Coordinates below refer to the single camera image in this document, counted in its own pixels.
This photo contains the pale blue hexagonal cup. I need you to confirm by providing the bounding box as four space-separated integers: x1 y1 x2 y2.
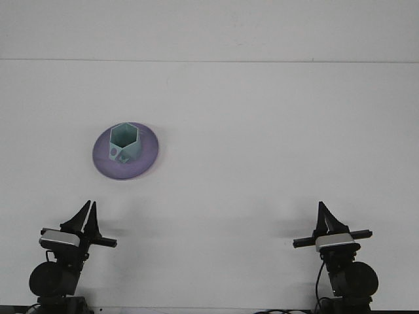
107 122 142 164

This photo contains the pale purple round plate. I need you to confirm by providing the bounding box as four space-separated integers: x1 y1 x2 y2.
92 122 160 180

